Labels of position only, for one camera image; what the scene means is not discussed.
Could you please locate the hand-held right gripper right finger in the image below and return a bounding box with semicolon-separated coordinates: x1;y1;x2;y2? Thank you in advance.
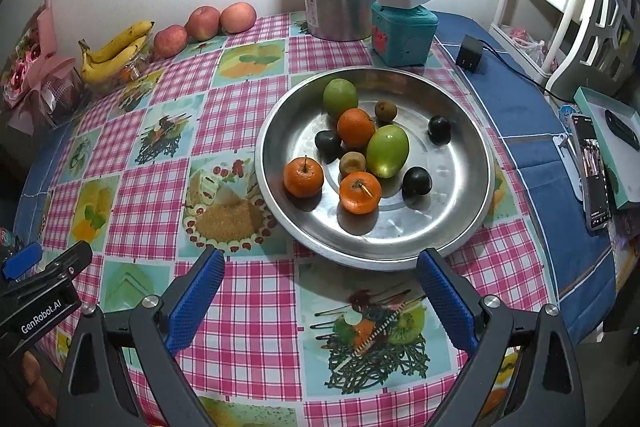
416;248;586;427

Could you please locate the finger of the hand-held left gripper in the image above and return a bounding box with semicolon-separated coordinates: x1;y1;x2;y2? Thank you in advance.
2;243;42;280
29;241;94;289

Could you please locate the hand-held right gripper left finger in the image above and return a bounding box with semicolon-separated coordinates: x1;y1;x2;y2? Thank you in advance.
57;248;226;427

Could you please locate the stainless steel plate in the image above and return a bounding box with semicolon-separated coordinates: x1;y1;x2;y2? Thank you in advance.
254;67;496;269

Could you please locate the dark plum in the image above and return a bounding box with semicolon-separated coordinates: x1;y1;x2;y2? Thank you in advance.
402;166;432;196
427;116;452;144
315;130;342;162

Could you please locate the orange tangerine with stem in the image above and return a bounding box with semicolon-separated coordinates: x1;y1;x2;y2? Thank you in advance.
339;171;383;215

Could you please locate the green mango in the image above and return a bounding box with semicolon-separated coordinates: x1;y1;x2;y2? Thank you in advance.
322;78;359;120
366;125;410;179

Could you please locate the small orange tangerine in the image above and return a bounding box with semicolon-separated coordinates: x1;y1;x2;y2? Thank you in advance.
283;156;325;198

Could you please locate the brown longan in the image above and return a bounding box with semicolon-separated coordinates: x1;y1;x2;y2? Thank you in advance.
339;151;368;176

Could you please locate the brown kiwi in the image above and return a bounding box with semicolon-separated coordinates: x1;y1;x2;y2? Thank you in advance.
374;100;398;124

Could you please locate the person's left hand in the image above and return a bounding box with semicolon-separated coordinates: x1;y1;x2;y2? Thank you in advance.
21;351;58;420

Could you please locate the glass mug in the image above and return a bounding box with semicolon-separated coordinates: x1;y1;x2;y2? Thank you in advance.
0;227;18;268

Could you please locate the pink checked tablecloth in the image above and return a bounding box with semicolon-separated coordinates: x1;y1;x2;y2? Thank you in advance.
40;12;558;427

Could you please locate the light blue phone stand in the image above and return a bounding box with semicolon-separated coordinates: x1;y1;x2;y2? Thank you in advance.
552;134;588;202

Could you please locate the smartphone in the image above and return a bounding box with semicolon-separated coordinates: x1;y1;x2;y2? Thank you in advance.
569;113;612;233

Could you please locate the clear plastic fruit container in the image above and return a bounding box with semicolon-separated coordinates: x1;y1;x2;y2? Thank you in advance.
87;42;153;95

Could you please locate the pink flower bouquet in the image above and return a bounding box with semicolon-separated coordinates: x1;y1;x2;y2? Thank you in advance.
0;0;78;132

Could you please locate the yellow banana bunch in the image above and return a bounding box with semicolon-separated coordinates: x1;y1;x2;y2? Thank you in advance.
77;21;155;84

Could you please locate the teal open gift box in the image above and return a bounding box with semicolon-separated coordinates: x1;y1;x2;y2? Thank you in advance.
573;87;640;210

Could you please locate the red apple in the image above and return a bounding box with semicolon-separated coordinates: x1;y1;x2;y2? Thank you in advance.
185;6;222;42
220;2;257;34
152;24;190;59

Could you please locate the black power adapter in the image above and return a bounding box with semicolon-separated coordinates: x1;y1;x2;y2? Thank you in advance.
456;34;484;74

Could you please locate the teal plastic box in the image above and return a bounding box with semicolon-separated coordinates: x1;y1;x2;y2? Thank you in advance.
371;2;440;68

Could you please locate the pink plastic bag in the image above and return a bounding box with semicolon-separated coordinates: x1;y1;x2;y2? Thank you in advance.
500;24;551;62

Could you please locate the black cable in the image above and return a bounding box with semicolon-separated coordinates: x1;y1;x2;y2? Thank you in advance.
480;39;568;102

